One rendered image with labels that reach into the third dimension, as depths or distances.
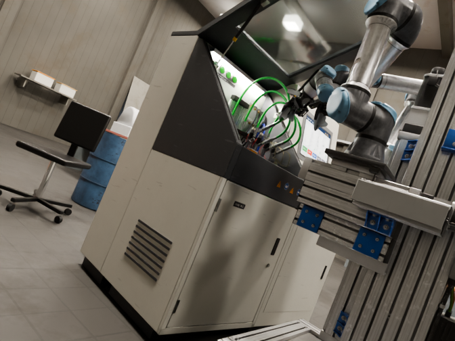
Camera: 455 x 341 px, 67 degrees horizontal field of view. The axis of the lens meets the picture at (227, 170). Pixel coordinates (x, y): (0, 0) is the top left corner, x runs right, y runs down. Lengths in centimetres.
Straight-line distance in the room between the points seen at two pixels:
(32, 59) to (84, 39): 158
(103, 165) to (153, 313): 229
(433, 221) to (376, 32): 72
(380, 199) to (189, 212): 80
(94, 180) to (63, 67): 750
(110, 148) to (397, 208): 300
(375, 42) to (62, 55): 1001
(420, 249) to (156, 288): 108
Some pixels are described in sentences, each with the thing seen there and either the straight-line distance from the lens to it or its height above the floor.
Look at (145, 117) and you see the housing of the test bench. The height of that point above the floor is 95.
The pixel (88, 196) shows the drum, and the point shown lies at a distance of 375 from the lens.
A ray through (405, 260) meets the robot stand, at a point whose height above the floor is 76.
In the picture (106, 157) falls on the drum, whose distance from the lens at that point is 369.
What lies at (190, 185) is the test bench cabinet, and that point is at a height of 70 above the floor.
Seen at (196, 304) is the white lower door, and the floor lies 21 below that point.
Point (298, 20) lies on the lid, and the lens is 200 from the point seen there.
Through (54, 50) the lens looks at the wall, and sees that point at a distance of 1087.
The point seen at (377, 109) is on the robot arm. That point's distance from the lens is 139.
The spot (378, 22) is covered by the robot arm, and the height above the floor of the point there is 153.
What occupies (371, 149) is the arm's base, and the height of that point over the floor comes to 109.
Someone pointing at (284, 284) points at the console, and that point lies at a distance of 222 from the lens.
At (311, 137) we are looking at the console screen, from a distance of 248.
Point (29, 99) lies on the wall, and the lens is 1072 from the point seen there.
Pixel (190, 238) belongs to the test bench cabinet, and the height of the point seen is 49.
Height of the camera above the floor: 77
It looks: 2 degrees up
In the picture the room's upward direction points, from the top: 22 degrees clockwise
